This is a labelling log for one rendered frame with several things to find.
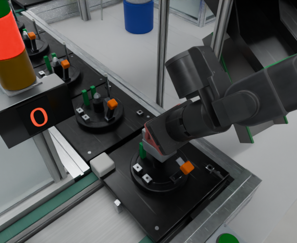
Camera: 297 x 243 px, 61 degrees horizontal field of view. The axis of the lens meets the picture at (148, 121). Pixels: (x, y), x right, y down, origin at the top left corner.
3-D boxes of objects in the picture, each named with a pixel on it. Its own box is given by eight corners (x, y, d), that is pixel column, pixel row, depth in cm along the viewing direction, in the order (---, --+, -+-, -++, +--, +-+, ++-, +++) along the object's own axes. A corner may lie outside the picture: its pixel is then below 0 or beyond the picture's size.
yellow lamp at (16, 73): (42, 81, 38) (31, 51, 34) (8, 95, 35) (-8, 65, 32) (28, 67, 40) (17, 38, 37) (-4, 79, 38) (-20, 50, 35)
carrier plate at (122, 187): (228, 178, 62) (230, 172, 60) (156, 246, 51) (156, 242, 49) (161, 124, 74) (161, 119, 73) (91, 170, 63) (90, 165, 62)
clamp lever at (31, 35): (38, 49, 96) (35, 34, 89) (33, 51, 95) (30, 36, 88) (33, 43, 97) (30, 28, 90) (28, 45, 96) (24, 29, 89)
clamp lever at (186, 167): (181, 177, 57) (195, 167, 50) (175, 182, 56) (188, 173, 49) (171, 165, 57) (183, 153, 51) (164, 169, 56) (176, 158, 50)
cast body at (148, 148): (177, 153, 54) (175, 127, 50) (162, 163, 52) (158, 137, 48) (152, 136, 60) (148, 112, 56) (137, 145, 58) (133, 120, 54)
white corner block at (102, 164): (116, 171, 63) (115, 162, 60) (101, 182, 61) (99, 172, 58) (106, 160, 66) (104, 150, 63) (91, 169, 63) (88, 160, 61)
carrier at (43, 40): (74, 56, 101) (67, 26, 92) (14, 80, 90) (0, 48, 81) (47, 35, 114) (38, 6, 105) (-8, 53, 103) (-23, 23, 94)
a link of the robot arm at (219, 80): (262, 115, 28) (282, 100, 34) (221, 20, 28) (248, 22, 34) (180, 141, 36) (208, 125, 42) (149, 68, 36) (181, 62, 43)
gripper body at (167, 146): (144, 124, 44) (163, 115, 38) (185, 101, 49) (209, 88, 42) (162, 156, 44) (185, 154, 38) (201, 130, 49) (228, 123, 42)
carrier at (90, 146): (157, 122, 75) (158, 88, 66) (88, 166, 64) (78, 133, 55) (110, 85, 88) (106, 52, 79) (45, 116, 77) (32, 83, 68)
